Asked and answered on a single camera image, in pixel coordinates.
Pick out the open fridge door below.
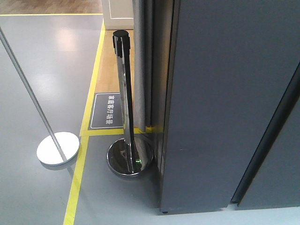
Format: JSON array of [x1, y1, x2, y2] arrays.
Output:
[[160, 0, 300, 213]]

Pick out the dark floor sign sticker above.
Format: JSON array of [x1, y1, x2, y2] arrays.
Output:
[[89, 92, 123, 130]]

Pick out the yellow floor tape line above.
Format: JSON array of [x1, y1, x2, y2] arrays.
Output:
[[62, 13, 165, 225]]

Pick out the grey curtain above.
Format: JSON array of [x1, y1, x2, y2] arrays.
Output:
[[132, 0, 173, 133]]

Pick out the white cabinet in background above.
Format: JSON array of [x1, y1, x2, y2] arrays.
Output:
[[102, 0, 134, 30]]

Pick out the chrome belt barrier post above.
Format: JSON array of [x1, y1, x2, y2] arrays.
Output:
[[107, 30, 154, 177]]

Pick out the metal stanchion post with base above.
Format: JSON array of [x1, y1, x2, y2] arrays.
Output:
[[0, 30, 80, 166]]

